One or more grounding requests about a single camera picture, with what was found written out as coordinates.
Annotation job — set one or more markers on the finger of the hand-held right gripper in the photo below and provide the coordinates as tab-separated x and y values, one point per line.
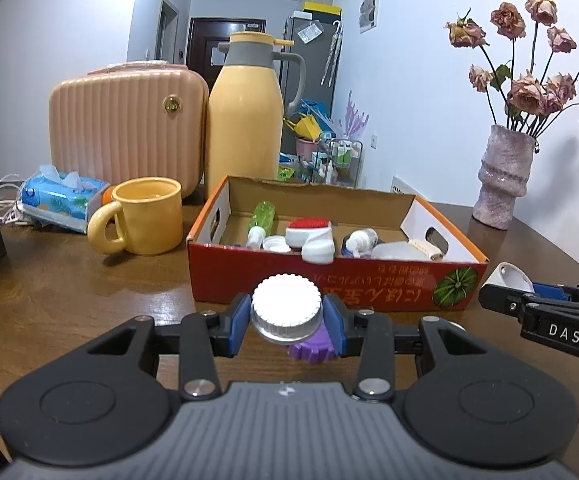
499	300
549	290

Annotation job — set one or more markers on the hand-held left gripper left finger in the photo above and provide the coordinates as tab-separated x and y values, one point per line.
239	322

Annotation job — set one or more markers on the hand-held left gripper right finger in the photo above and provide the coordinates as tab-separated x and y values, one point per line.
333	325

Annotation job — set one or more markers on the translucent white cup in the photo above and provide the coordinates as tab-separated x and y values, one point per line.
512	275

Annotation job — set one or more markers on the purple lid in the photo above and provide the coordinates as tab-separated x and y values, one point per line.
284	305

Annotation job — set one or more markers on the red cardboard box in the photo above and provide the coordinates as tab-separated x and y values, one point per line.
369	285

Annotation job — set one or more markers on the small white round lid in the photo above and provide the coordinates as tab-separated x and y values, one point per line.
275	244

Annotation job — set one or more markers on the white spray bottle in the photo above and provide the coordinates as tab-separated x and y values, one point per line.
359	240

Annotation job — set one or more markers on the red and white lint brush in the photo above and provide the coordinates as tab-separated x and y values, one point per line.
307	235

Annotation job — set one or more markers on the translucent plastic container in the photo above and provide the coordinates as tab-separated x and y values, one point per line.
394	251

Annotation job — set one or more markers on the green bottle white cap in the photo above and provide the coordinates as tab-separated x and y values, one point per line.
262	217

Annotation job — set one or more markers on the pink ceramic vase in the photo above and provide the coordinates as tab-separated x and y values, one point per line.
502	180

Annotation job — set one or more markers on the yellow mug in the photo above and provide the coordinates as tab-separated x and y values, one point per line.
149	220

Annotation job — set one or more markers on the pink bucket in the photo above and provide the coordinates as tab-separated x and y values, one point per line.
307	149

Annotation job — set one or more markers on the orange fruit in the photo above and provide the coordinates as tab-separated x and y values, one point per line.
107	192

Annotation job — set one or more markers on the yellow thermos jug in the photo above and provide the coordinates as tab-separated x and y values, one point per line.
242	130

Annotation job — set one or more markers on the dried rose bouquet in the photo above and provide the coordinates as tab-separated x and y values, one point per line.
527	92

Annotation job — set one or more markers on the yellow plastic toy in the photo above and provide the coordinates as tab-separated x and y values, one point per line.
304	126

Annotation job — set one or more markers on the blue tissue pack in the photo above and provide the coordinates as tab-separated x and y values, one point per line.
54	205

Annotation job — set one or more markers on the pink ribbed suitcase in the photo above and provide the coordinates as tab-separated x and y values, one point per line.
119	130

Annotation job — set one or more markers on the grey refrigerator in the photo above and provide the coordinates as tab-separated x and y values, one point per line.
314	75

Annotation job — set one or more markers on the paper notice on door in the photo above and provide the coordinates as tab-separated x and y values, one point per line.
218	54

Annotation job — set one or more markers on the folded umbrella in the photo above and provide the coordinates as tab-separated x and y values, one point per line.
332	52

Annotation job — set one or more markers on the dark brown entrance door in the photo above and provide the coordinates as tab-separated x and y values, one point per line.
202	45

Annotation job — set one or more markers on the clear plastic bag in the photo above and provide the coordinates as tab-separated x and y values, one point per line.
309	32

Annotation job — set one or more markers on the grey interior door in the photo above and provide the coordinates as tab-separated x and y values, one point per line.
167	30

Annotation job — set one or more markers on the yellow and black box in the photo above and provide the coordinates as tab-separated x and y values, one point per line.
322	8

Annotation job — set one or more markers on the white wall radiator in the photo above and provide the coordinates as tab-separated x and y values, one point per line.
402	185

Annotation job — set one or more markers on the white wall outlet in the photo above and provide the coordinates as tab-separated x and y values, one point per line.
375	141

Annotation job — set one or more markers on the purple flower wall sticker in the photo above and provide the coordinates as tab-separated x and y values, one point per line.
355	117

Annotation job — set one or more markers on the blue plastic frame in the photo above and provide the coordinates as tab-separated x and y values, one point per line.
314	108

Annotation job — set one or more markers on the white wall panel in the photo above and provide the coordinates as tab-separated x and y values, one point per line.
369	10

